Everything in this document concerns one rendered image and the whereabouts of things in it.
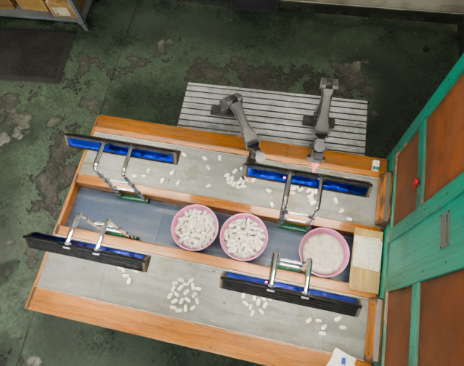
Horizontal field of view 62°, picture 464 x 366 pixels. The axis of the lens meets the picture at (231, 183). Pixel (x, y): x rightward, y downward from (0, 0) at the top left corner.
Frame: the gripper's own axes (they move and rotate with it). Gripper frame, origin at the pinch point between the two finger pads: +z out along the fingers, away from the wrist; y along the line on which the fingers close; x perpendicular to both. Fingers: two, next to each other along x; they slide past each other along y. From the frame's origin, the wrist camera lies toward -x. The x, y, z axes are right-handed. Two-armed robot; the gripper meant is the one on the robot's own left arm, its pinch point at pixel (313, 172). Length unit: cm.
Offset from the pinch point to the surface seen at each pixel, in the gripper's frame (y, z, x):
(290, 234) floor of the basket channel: -6.2, 35.3, -12.1
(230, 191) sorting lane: -44.7, 18.1, -5.7
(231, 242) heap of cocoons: -38, 41, -25
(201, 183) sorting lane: -63, 17, -5
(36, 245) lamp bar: -126, 39, -68
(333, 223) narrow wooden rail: 15.4, 22.9, -13.2
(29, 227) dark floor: -205, 92, 28
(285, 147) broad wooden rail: -18.2, -8.5, 13.7
